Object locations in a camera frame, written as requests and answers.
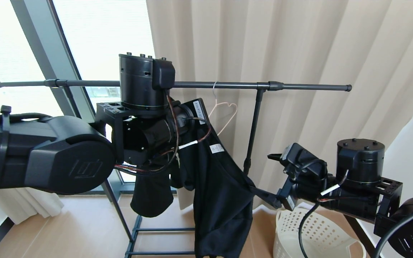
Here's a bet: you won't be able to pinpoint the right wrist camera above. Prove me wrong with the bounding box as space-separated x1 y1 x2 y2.
280 143 328 183

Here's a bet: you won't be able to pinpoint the white laundry basket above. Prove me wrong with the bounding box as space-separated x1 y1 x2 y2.
273 207 367 258

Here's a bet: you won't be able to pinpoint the black shorts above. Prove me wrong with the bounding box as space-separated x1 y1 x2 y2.
130 158 197 218

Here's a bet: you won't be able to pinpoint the black garment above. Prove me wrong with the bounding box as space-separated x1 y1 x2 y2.
172 99 282 258

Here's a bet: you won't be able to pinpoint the black clothes rack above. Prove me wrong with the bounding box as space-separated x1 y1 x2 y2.
0 80 352 258

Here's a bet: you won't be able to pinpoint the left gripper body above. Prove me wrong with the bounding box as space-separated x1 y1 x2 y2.
122 99 211 164

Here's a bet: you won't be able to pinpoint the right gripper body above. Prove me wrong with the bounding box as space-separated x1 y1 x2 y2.
277 177 331 212

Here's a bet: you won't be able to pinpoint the beige curtain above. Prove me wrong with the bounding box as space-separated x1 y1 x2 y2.
0 92 65 225
146 0 413 212

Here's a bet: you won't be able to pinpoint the pink clothes hanger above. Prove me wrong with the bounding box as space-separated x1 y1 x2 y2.
208 82 238 137

